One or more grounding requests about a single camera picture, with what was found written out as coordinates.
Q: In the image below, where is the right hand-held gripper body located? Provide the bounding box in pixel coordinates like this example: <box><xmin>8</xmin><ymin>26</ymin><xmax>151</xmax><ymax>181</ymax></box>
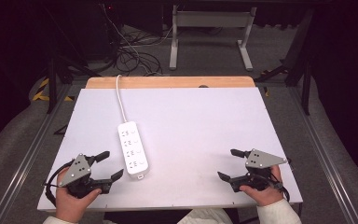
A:
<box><xmin>228</xmin><ymin>147</ymin><xmax>288</xmax><ymax>192</ymax></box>

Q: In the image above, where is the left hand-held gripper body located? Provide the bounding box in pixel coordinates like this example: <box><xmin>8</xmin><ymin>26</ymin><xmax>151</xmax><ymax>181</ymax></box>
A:
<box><xmin>58</xmin><ymin>153</ymin><xmax>113</xmax><ymax>200</ymax></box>

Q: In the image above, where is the person's left hand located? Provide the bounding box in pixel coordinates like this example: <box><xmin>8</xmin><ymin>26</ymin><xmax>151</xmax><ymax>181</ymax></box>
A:
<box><xmin>55</xmin><ymin>167</ymin><xmax>103</xmax><ymax>224</ymax></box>

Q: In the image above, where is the person's right hand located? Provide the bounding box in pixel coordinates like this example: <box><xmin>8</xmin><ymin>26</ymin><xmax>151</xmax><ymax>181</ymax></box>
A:
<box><xmin>239</xmin><ymin>164</ymin><xmax>284</xmax><ymax>207</ymax></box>

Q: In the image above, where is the white power strip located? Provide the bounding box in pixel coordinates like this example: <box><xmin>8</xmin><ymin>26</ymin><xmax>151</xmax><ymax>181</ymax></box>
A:
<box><xmin>117</xmin><ymin>120</ymin><xmax>150</xmax><ymax>180</ymax></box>

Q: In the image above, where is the person's lap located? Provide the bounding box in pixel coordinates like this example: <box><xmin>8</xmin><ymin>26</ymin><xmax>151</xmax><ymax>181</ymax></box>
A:
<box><xmin>176</xmin><ymin>208</ymin><xmax>235</xmax><ymax>224</ymax></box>

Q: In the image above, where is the white table board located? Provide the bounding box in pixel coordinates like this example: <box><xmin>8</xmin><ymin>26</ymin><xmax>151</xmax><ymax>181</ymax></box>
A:
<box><xmin>36</xmin><ymin>87</ymin><xmax>304</xmax><ymax>213</ymax></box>

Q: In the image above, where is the yellow black hazard tape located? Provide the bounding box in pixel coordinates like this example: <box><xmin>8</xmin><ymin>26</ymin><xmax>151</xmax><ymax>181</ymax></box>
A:
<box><xmin>32</xmin><ymin>77</ymin><xmax>75</xmax><ymax>103</ymax></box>

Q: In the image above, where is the black tripod stand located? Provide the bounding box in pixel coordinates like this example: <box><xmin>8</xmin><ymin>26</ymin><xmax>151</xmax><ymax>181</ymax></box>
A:
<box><xmin>41</xmin><ymin>6</ymin><xmax>103</xmax><ymax>115</ymax></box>

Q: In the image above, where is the wooden table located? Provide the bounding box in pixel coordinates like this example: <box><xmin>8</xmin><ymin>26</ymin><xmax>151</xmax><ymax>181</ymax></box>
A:
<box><xmin>85</xmin><ymin>76</ymin><xmax>256</xmax><ymax>90</ymax></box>

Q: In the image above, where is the black metal stand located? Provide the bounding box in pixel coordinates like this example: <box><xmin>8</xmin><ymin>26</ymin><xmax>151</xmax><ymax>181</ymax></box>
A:
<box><xmin>255</xmin><ymin>8</ymin><xmax>315</xmax><ymax>117</ymax></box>

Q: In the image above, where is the black equipment box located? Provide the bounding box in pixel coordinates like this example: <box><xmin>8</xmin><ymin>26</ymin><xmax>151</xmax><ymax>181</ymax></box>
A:
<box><xmin>98</xmin><ymin>2</ymin><xmax>165</xmax><ymax>37</ymax></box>

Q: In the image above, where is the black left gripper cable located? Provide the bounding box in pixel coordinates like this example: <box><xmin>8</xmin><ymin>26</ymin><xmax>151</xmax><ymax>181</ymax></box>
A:
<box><xmin>44</xmin><ymin>159</ymin><xmax>76</xmax><ymax>208</ymax></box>

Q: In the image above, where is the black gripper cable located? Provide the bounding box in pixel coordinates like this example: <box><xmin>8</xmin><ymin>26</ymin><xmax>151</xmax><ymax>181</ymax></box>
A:
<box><xmin>44</xmin><ymin>159</ymin><xmax>76</xmax><ymax>208</ymax></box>
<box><xmin>268</xmin><ymin>157</ymin><xmax>295</xmax><ymax>203</ymax></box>

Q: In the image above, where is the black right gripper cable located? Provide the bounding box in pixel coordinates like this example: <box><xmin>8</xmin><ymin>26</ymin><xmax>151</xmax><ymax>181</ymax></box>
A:
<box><xmin>268</xmin><ymin>157</ymin><xmax>295</xmax><ymax>203</ymax></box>

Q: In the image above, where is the metal floor rail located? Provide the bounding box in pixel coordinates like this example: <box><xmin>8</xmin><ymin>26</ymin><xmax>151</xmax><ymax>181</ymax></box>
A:
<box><xmin>0</xmin><ymin>83</ymin><xmax>73</xmax><ymax>224</ymax></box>
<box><xmin>287</xmin><ymin>86</ymin><xmax>358</xmax><ymax>224</ymax></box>

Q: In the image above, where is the white power strip cable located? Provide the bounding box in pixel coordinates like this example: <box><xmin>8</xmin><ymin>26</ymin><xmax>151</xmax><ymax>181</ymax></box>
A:
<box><xmin>115</xmin><ymin>74</ymin><xmax>129</xmax><ymax>124</ymax></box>

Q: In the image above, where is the bundle of black floor cables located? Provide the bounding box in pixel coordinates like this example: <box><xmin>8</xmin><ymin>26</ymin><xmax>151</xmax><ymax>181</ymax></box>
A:
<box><xmin>113</xmin><ymin>26</ymin><xmax>169</xmax><ymax>77</ymax></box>

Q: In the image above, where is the thin white floor cable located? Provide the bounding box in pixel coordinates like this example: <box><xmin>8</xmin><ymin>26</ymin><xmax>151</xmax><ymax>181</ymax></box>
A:
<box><xmin>102</xmin><ymin>4</ymin><xmax>175</xmax><ymax>77</ymax></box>

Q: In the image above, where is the white metal stand frame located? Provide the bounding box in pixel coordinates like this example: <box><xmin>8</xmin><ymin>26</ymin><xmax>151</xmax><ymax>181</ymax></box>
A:
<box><xmin>168</xmin><ymin>4</ymin><xmax>258</xmax><ymax>72</ymax></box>

